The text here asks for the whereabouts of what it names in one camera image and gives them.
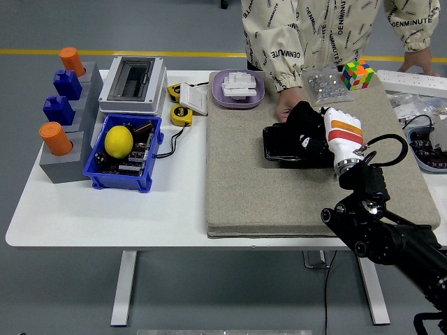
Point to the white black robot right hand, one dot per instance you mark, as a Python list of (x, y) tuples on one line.
[(344, 139)]

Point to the person's left hand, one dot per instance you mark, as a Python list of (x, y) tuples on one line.
[(420, 61)]

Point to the person's right hand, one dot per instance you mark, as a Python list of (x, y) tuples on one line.
[(286, 103)]

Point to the person's left forearm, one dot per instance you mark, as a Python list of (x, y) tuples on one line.
[(415, 31)]

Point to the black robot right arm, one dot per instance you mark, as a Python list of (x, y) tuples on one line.
[(384, 240)]

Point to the person's right forearm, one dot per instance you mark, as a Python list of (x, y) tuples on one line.
[(284, 73)]

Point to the white power strip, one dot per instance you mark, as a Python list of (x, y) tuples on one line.
[(412, 82)]

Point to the clear bag of metal parts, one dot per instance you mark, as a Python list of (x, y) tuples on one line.
[(326, 87)]

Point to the clear plastic bags pile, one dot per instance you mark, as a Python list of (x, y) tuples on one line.
[(408, 104)]

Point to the colourful puzzle cube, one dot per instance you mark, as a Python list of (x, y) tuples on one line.
[(357, 75)]

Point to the purple tray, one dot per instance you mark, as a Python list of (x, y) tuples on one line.
[(218, 96)]

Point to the light blue parts tray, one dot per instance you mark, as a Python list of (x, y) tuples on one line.
[(424, 164)]

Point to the person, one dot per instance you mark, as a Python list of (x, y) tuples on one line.
[(324, 28)]

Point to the grey-brown mat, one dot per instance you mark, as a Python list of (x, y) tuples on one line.
[(262, 195)]

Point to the yellow tape measure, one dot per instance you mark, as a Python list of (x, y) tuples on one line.
[(173, 92), (181, 114)]

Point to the black caster wheel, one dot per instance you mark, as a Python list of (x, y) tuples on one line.
[(224, 3)]

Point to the grey metal foot plate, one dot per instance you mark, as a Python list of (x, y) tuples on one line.
[(312, 260)]

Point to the grey white distribution box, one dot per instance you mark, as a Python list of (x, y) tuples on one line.
[(134, 101)]

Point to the black circuit board with capacitors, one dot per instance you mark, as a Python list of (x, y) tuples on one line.
[(138, 157)]

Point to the white table leg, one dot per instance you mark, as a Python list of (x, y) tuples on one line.
[(377, 300), (123, 289)]

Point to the yellow lemon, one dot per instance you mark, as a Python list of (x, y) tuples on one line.
[(118, 142)]

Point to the blue plastic bin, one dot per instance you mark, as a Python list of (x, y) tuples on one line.
[(118, 181)]

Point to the grey stepped block holder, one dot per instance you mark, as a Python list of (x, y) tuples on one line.
[(87, 104)]

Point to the orange cylinder peg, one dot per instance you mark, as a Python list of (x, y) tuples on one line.
[(56, 137), (71, 61)]

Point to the blue block peg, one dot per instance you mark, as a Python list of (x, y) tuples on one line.
[(67, 83), (58, 110)]

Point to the stack of white switch parts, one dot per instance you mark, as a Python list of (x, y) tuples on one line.
[(239, 83)]

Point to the grey metal bracket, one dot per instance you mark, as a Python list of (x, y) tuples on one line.
[(439, 134)]

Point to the white wall switch plate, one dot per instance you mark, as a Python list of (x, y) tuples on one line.
[(195, 99)]

